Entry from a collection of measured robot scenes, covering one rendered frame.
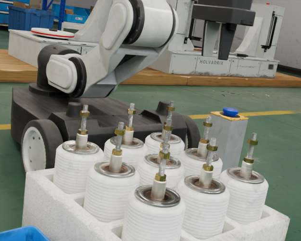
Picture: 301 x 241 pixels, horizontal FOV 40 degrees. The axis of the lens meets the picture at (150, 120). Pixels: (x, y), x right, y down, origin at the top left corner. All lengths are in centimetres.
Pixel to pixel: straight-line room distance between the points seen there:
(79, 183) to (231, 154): 42
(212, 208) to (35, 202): 36
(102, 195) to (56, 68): 84
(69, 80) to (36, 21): 389
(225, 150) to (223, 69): 288
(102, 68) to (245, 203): 70
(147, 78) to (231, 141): 220
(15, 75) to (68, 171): 189
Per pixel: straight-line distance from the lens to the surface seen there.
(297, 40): 653
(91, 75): 138
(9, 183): 128
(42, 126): 116
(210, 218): 74
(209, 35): 74
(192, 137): 144
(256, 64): 426
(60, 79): 147
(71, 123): 118
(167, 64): 345
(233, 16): 68
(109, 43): 122
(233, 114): 106
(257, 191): 82
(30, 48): 293
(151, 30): 119
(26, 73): 270
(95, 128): 121
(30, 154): 127
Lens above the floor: 53
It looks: 14 degrees down
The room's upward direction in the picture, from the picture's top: 9 degrees clockwise
